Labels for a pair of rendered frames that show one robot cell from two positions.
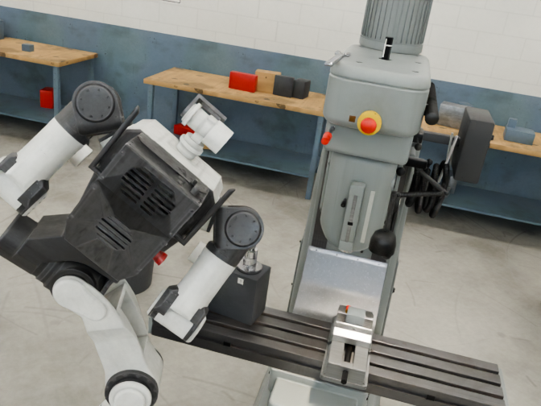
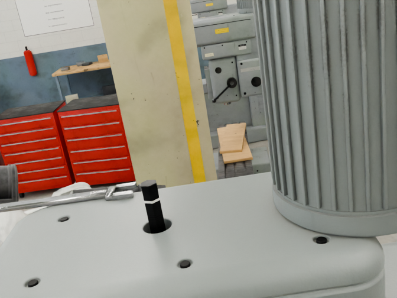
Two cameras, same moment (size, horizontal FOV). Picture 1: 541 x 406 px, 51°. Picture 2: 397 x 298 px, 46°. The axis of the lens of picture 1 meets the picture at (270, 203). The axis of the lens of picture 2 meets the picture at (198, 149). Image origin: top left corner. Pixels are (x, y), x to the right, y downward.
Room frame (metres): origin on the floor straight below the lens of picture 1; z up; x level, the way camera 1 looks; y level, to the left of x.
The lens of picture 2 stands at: (1.62, -0.79, 2.18)
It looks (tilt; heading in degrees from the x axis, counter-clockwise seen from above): 20 degrees down; 81
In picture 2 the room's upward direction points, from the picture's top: 9 degrees counter-clockwise
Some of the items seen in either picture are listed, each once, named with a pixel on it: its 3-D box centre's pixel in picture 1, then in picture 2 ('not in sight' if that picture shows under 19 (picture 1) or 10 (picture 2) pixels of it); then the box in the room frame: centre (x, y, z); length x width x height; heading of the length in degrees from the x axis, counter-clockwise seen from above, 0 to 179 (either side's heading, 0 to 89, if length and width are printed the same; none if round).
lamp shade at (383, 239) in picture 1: (383, 240); not in sight; (1.40, -0.32, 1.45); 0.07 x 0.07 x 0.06
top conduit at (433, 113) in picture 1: (429, 101); not in sight; (1.65, -0.41, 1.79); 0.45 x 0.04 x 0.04; 169
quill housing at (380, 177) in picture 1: (357, 195); not in sight; (1.64, -0.26, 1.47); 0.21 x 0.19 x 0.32; 79
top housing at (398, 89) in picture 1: (379, 86); (179, 276); (1.65, -0.27, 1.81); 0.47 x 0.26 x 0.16; 169
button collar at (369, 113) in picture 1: (369, 122); not in sight; (1.41, -0.22, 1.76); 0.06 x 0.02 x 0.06; 79
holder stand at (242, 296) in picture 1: (233, 284); not in sight; (1.76, 0.09, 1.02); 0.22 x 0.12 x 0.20; 69
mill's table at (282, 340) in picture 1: (323, 350); not in sight; (1.64, -0.25, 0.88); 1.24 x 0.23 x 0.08; 79
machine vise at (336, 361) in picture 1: (351, 338); not in sight; (1.60, -0.33, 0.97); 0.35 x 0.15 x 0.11; 170
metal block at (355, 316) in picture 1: (355, 319); not in sight; (1.63, -0.34, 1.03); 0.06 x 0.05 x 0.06; 80
